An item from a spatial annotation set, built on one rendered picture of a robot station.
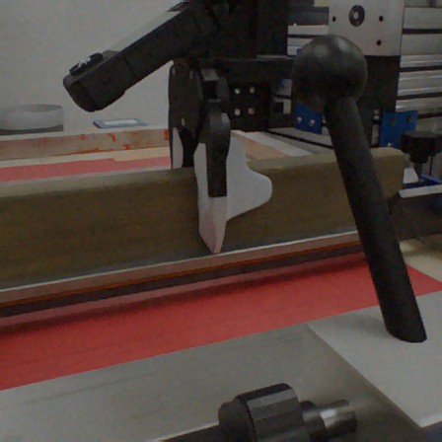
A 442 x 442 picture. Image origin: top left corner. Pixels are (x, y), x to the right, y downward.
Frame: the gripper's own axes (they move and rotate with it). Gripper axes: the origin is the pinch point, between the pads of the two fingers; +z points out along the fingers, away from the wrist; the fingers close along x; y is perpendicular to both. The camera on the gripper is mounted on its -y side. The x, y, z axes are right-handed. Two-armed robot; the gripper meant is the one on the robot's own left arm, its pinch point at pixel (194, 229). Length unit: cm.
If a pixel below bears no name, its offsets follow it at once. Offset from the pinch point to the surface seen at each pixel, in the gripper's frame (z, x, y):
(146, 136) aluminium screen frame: 3, 56, 12
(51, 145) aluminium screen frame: 3, 56, -5
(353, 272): 5.4, -3.0, 14.3
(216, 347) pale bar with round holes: -3.2, -22.1, -7.3
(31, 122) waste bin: 40, 313, 11
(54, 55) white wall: 4, 367, 36
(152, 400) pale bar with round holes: -3.2, -24.4, -10.8
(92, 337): 5.4, -4.9, -9.9
